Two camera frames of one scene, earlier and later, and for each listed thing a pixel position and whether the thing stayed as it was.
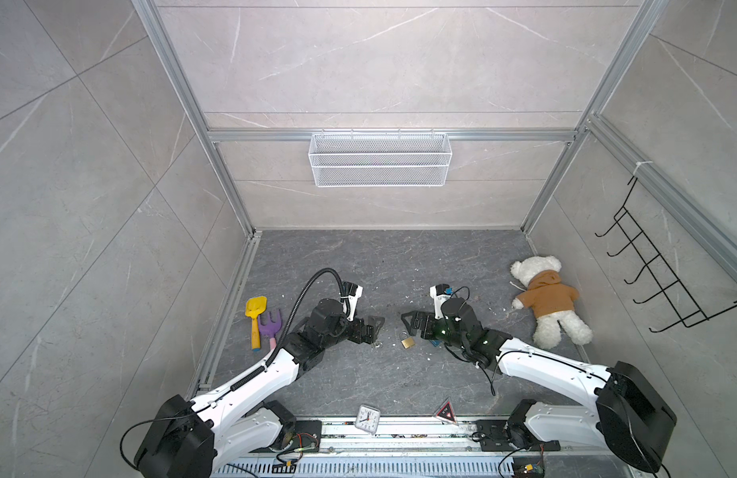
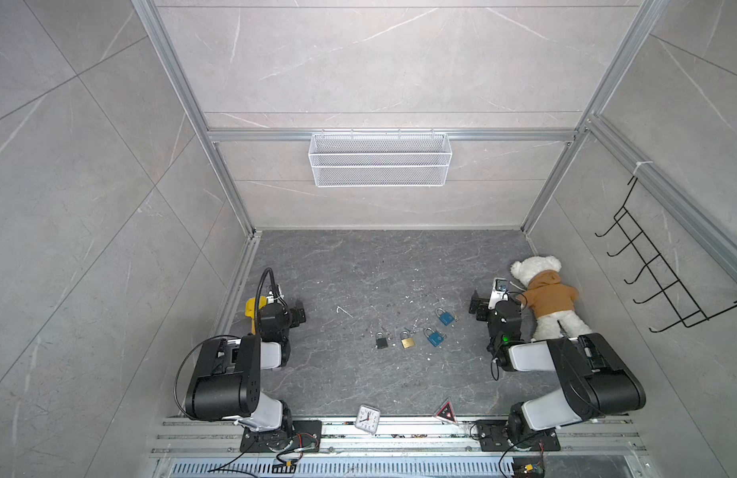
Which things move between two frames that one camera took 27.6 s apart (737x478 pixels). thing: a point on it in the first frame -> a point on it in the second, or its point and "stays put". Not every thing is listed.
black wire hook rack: [671, 291] stays put
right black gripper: [428, 320] -> [480, 304]
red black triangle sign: [446, 412] stays put
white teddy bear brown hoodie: [550, 300] stays put
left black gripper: [360, 335] -> [294, 321]
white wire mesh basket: [379, 159] stays put
